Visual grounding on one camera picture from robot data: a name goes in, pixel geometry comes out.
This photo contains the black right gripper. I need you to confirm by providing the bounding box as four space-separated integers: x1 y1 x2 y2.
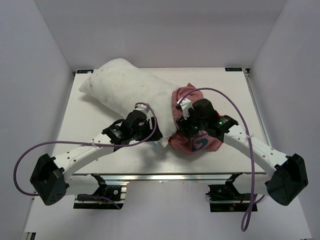
175 106 207 140

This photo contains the red patterned pillowcase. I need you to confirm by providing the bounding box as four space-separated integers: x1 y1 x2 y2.
168 83 222 155

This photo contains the white pillow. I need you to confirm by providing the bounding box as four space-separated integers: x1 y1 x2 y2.
79 58 180 147

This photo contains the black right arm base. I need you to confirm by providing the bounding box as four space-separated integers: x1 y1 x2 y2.
205 184 251 213

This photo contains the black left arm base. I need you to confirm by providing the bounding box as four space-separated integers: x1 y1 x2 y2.
73 184 127 210

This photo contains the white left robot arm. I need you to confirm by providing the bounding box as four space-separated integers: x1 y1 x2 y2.
30 110 162 206

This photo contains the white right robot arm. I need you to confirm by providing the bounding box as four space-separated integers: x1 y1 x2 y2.
176 98 309 206

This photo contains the blue table label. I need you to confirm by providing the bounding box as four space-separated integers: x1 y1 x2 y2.
75 69 94 74
224 67 243 72

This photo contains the blue left table label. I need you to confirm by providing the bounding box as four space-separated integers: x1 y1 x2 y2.
75 69 94 74

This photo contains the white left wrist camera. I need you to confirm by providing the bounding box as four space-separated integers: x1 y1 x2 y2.
134 102 152 118

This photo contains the aluminium table edge rail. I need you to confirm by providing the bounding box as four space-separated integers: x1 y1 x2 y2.
67 171 285 183

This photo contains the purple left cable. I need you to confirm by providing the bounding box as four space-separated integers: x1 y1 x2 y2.
13 101 158 210

